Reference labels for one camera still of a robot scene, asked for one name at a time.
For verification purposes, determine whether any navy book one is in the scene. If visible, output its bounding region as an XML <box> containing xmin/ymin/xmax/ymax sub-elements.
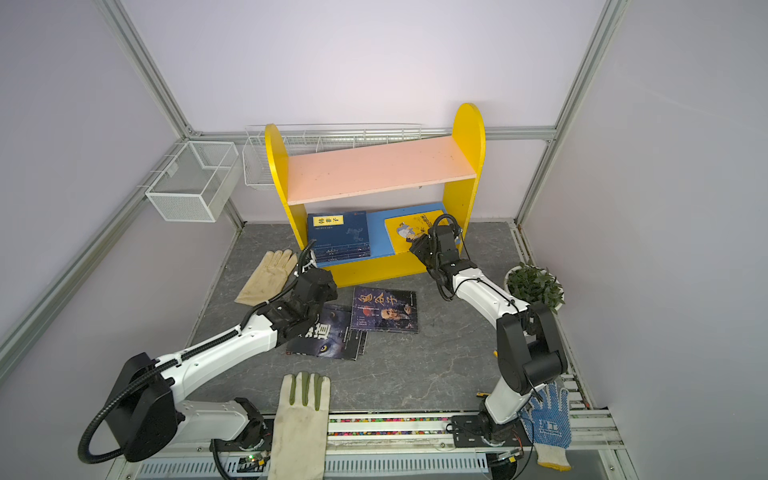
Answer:
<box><xmin>313</xmin><ymin>249</ymin><xmax>371</xmax><ymax>264</ymax></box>

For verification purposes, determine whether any yellow wooden bookshelf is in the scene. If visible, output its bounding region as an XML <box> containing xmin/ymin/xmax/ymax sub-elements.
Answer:
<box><xmin>264</xmin><ymin>103</ymin><xmax>486</xmax><ymax>251</ymax></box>

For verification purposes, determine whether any beige cloth glove on table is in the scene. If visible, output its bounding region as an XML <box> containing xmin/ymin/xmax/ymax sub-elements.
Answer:
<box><xmin>235</xmin><ymin>249</ymin><xmax>298</xmax><ymax>307</ymax></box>

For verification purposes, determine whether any white wire wall basket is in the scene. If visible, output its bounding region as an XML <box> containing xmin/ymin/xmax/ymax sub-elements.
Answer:
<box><xmin>242</xmin><ymin>123</ymin><xmax>427</xmax><ymax>188</ymax></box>

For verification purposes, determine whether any white mesh box basket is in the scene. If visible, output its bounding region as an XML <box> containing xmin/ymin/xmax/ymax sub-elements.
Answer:
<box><xmin>146</xmin><ymin>141</ymin><xmax>242</xmax><ymax>223</ymax></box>

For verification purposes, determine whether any potted green plant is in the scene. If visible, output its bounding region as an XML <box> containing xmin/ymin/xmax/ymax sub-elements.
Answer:
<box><xmin>504</xmin><ymin>262</ymin><xmax>565</xmax><ymax>311</ymax></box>

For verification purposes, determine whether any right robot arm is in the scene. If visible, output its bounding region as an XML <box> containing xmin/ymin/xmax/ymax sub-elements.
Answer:
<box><xmin>410</xmin><ymin>214</ymin><xmax>568</xmax><ymax>446</ymax></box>

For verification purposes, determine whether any blue dotted work glove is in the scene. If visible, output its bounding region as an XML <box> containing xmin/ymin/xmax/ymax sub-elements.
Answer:
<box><xmin>520</xmin><ymin>378</ymin><xmax>572</xmax><ymax>472</ymax></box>

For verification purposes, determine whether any purple portrait cover book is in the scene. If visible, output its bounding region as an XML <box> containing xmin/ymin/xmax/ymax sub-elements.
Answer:
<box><xmin>351</xmin><ymin>286</ymin><xmax>419</xmax><ymax>334</ymax></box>

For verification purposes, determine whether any yellow cartoon book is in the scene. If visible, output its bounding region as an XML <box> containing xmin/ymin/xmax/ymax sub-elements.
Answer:
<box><xmin>383</xmin><ymin>208</ymin><xmax>444</xmax><ymax>256</ymax></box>

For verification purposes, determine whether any white green work glove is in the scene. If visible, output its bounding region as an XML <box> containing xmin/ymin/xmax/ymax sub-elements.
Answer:
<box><xmin>268</xmin><ymin>372</ymin><xmax>331</xmax><ymax>480</ymax></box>

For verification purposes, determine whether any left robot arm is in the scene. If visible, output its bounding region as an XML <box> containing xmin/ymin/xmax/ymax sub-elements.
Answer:
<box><xmin>77</xmin><ymin>267</ymin><xmax>338</xmax><ymax>464</ymax></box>

